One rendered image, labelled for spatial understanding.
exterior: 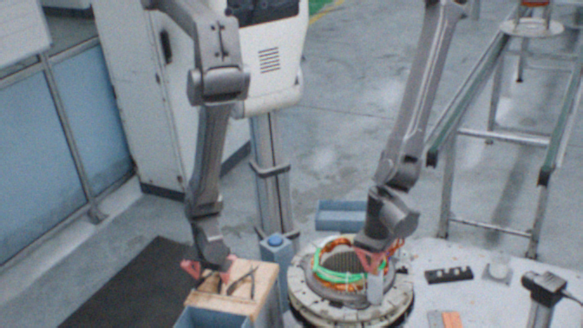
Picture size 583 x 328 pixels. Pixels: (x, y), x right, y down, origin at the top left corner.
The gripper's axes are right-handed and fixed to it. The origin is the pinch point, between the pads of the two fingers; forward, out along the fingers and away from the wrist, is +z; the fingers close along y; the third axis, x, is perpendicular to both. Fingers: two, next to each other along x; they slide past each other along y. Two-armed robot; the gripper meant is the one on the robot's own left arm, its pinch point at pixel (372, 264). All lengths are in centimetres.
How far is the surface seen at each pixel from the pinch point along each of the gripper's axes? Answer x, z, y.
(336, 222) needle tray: 25.1, 16.2, 28.6
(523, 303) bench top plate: -29, 39, 52
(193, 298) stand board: 39.9, 18.3, -18.3
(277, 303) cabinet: 28.1, 29.7, 2.0
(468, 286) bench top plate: -12, 40, 51
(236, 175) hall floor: 183, 129, 173
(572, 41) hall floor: 40, 103, 531
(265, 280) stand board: 27.7, 16.8, -3.6
